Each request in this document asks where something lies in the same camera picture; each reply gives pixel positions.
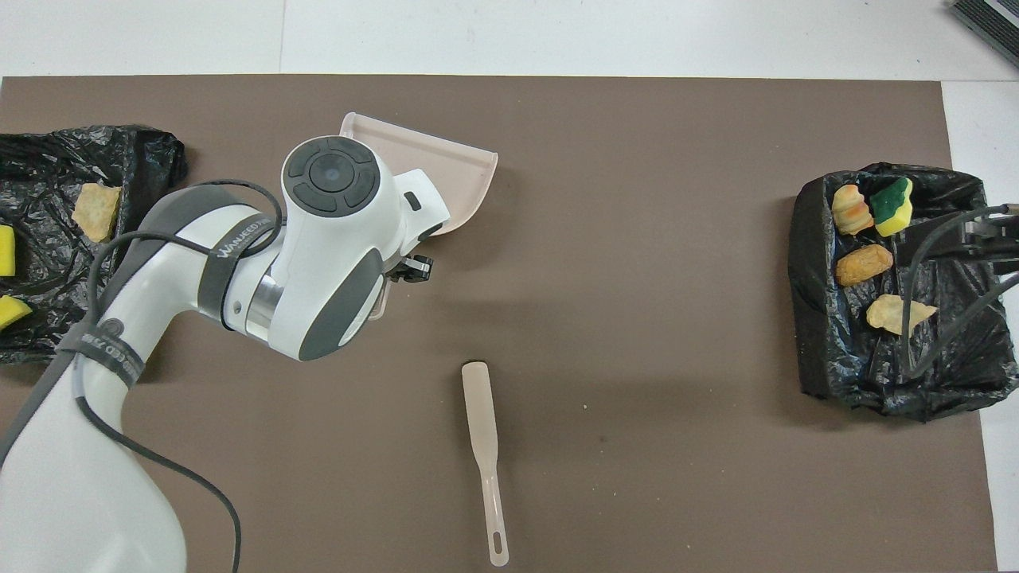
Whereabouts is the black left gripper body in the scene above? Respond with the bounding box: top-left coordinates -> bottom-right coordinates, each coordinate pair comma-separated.
387,254 -> 434,284

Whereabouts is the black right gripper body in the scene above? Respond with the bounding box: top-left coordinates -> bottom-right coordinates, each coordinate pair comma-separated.
963,209 -> 1019,257

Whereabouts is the yellow sponge green backing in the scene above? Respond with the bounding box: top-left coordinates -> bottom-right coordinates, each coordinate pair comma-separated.
868,176 -> 915,238

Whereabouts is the brown bread bun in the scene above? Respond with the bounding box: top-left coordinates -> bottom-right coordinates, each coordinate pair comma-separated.
835,244 -> 895,287

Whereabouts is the pale torn bread chunk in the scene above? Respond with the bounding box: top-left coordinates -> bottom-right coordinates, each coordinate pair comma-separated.
866,294 -> 939,339

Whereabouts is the pale ridged bread roll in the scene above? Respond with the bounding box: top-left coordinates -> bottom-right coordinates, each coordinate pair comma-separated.
831,184 -> 875,236

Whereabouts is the beige plastic dustpan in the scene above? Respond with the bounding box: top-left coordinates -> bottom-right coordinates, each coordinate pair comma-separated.
339,111 -> 500,321

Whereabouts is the beige hand brush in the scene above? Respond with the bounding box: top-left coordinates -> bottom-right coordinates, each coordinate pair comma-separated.
460,361 -> 510,568

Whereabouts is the orange striped croissant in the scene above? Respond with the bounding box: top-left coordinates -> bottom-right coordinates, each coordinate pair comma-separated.
71,183 -> 123,244

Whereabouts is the yellow curved sponge scrap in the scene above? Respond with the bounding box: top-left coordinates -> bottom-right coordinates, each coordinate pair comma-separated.
0,295 -> 33,332

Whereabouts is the black bag lined bin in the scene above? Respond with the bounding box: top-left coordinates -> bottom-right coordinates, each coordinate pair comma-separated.
788,162 -> 1019,421
0,125 -> 188,364

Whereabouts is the dark grey ribbed device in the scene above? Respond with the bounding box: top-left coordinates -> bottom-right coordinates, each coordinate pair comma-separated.
949,0 -> 1019,68

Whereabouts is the brown table mat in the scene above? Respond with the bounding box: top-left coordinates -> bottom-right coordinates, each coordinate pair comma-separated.
0,75 -> 998,573

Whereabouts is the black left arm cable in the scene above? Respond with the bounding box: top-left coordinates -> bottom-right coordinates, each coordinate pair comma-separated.
73,178 -> 285,573

